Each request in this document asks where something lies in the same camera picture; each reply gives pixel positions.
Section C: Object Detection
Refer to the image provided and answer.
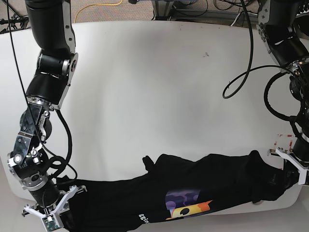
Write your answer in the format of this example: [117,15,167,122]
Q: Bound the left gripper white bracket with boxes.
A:
[267,137,309,195]

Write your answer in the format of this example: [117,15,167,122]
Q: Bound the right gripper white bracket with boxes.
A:
[22,180,87,230]

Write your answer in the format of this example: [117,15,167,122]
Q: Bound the black graphic T-shirt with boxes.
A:
[69,150,282,232]

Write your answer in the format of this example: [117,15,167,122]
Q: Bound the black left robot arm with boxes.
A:
[257,0,309,189]

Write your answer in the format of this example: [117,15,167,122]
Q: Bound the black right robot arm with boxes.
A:
[7,0,86,232]

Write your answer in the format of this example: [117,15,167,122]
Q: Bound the red tape rectangle marking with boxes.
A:
[273,134,295,151]

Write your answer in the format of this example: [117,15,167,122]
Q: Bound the black tripod legs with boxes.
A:
[0,7,29,34]

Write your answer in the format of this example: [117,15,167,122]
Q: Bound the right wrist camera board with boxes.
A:
[42,215,62,232]

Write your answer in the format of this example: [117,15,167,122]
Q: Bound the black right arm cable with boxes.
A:
[6,0,79,208]

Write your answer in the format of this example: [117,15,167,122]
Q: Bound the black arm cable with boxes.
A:
[6,0,79,208]
[222,0,302,126]

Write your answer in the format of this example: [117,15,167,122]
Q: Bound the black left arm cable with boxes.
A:
[222,0,302,126]

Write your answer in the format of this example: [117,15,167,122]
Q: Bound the aluminium frame stand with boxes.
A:
[151,0,175,21]

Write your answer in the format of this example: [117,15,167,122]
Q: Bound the yellow cable on floor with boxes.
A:
[74,0,124,24]

